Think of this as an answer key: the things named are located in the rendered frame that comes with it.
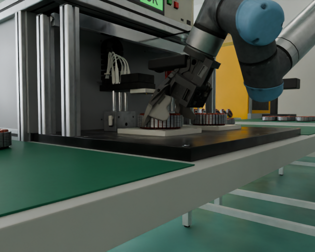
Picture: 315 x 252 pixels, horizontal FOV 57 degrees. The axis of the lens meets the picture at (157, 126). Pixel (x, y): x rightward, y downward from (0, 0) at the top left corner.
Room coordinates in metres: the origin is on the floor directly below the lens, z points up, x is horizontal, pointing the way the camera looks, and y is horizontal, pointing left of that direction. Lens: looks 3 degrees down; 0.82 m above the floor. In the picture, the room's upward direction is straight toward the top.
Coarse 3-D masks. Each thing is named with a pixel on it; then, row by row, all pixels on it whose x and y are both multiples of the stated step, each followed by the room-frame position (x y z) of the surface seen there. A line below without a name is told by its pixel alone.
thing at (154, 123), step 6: (174, 114) 0.69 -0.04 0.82; (138, 120) 0.70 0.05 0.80; (150, 120) 0.67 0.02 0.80; (156, 120) 0.67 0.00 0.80; (168, 120) 0.67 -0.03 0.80; (174, 120) 0.68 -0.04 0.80; (180, 120) 0.70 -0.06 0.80; (144, 126) 0.68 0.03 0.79; (150, 126) 0.67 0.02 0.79; (156, 126) 0.67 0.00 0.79; (162, 126) 0.68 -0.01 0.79; (168, 126) 0.67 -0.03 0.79; (174, 126) 0.68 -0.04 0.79; (180, 126) 0.70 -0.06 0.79
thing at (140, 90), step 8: (128, 80) 0.75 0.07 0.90; (136, 80) 0.73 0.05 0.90; (144, 80) 0.75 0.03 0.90; (152, 80) 0.77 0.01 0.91; (104, 88) 0.80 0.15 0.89; (112, 88) 0.78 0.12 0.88; (120, 88) 0.76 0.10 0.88; (128, 88) 0.75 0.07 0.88; (136, 88) 0.73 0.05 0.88; (144, 88) 0.72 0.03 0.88; (152, 88) 0.77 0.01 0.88; (112, 96) 0.80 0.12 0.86; (120, 96) 0.81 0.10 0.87; (112, 104) 0.80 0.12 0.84; (120, 104) 0.81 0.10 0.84
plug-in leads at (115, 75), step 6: (108, 54) 0.81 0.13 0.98; (114, 54) 0.79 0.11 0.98; (108, 60) 0.82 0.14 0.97; (114, 60) 0.82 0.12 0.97; (120, 60) 0.83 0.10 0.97; (108, 66) 0.82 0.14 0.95; (108, 72) 0.82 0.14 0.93; (114, 72) 0.81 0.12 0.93; (120, 72) 0.83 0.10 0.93; (108, 78) 0.83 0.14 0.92; (114, 78) 0.81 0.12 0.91; (120, 78) 0.83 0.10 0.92; (102, 84) 0.82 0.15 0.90
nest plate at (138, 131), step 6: (120, 132) 0.71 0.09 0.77; (126, 132) 0.69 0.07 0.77; (132, 132) 0.68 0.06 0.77; (138, 132) 0.67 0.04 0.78; (144, 132) 0.66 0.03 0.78; (150, 132) 0.65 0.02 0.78; (156, 132) 0.63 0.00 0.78; (162, 132) 0.62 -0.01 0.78; (168, 132) 0.63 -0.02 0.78; (174, 132) 0.65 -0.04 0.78; (180, 132) 0.66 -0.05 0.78; (186, 132) 0.68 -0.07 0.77; (192, 132) 0.70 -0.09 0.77; (198, 132) 0.72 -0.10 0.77
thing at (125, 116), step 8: (104, 112) 0.80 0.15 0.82; (112, 112) 0.78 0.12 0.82; (120, 112) 0.79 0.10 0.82; (128, 112) 0.81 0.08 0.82; (104, 120) 0.80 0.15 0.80; (112, 120) 0.78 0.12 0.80; (120, 120) 0.79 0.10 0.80; (128, 120) 0.81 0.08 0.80; (104, 128) 0.80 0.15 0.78; (112, 128) 0.78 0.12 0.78
